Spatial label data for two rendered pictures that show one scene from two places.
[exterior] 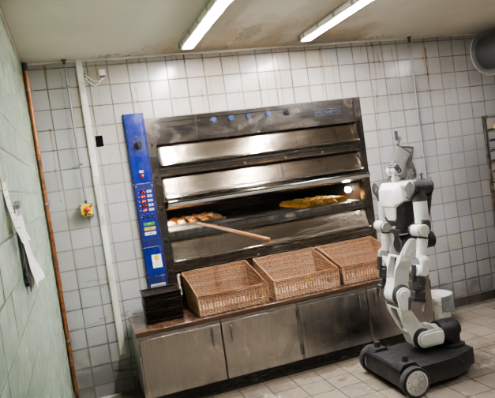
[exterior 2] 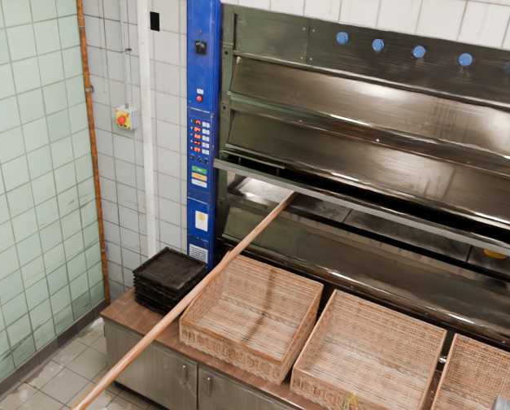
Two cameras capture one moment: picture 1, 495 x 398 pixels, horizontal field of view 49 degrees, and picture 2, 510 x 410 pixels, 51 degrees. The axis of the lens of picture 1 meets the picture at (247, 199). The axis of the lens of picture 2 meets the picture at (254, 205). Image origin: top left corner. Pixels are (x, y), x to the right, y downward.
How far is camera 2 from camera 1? 3.08 m
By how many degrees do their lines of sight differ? 49
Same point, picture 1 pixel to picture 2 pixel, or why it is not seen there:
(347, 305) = not seen: outside the picture
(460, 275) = not seen: outside the picture
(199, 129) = (311, 50)
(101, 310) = (137, 238)
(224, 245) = (300, 249)
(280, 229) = (405, 273)
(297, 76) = not seen: outside the picture
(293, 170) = (473, 193)
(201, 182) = (290, 142)
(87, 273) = (127, 191)
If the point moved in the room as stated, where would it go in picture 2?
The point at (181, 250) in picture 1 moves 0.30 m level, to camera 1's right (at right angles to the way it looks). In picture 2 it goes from (239, 223) to (281, 249)
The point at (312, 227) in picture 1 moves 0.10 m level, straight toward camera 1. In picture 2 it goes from (468, 301) to (455, 309)
